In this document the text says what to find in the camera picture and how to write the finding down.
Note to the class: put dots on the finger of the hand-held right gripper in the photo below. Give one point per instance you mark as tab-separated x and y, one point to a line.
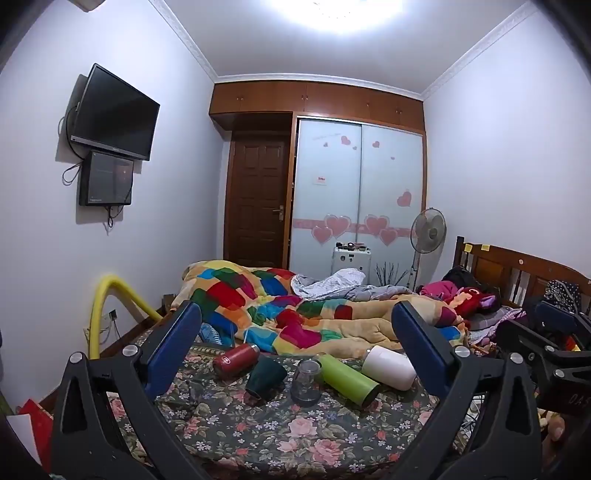
521	340
557	311

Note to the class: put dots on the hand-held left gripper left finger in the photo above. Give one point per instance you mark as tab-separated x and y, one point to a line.
171	344

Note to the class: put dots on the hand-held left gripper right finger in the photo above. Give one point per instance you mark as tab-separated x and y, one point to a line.
422	350

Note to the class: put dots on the white cup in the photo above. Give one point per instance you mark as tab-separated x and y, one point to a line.
390	368

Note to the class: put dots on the dark green cup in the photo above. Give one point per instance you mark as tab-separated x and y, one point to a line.
265	378

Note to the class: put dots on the clear glass cup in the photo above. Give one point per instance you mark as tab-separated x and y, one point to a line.
306	383

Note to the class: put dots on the person's right hand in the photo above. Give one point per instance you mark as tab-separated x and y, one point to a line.
557	434

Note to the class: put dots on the black polka dot cloth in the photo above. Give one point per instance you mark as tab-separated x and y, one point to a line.
563	290

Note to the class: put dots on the purple cloth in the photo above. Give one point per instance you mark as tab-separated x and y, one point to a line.
498	318

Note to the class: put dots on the blue patterned cloth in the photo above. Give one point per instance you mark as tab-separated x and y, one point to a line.
214	334

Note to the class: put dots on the red plush toy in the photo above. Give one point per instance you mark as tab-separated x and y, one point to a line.
475	300

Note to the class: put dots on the pink cloth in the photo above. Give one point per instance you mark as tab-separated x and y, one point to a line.
438	290

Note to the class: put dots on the red thermos bottle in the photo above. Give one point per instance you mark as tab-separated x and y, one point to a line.
233	361

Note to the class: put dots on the wooden headboard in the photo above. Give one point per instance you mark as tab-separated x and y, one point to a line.
503	265

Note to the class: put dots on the yellow foam tube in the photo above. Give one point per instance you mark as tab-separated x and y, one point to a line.
99	314

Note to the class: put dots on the green thermos bottle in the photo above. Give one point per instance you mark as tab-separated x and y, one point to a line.
346	377

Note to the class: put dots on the black bag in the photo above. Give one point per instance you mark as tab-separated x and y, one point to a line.
459	277

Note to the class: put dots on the dried branches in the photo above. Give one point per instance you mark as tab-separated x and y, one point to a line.
390	274

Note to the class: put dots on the grey printed blanket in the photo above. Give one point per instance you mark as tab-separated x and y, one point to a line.
339	281

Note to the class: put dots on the small white cabinet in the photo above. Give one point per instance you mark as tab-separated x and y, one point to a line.
351	263

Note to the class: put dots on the standing electric fan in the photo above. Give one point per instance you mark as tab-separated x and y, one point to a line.
429	229

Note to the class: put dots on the colourful patchwork quilt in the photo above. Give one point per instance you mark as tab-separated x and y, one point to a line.
295	318

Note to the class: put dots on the floral bedsheet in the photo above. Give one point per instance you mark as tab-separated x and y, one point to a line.
277	434

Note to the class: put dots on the red paper bag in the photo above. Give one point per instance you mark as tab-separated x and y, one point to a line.
37	424

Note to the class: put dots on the frosted glass wardrobe door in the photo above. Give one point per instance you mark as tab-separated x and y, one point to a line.
328	184
390	184

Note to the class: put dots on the brown wooden door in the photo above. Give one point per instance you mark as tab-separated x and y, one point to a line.
256	194

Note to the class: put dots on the wooden overhead cabinet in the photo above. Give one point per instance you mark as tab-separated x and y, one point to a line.
323	99

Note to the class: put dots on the ceiling light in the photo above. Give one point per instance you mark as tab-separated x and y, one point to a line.
337	14

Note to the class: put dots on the air conditioner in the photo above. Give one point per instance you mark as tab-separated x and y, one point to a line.
87	3

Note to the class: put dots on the small black wall monitor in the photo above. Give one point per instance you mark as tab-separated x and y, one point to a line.
107	179

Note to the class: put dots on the wall-mounted black television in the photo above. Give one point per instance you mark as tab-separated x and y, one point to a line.
113	113

